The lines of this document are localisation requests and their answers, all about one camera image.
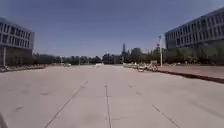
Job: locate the pale lamp pole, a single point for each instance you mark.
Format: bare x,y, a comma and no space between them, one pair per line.
161,53

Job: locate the distant dark tower building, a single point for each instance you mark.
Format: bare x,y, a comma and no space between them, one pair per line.
124,50

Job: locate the raised paved side strip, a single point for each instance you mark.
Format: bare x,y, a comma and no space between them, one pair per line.
200,71

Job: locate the parked bicycles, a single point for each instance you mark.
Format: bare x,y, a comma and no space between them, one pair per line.
146,67

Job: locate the grey multi-storey building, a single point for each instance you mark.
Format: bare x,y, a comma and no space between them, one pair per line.
200,31
15,40

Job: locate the pale concrete paved road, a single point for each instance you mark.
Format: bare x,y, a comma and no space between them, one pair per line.
100,96

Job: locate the row of trees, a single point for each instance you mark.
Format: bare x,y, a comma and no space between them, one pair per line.
186,55

